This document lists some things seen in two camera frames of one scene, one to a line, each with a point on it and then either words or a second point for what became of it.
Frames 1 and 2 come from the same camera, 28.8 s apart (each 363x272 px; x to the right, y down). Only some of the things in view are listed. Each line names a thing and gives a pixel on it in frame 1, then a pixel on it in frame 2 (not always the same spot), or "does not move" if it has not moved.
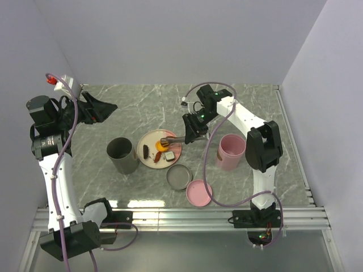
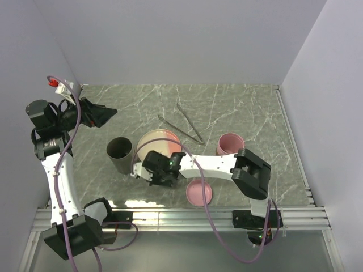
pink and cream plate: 150,156 does not move
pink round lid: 197,193 does not move
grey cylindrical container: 123,154 does not move
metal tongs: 165,141 → 201,141
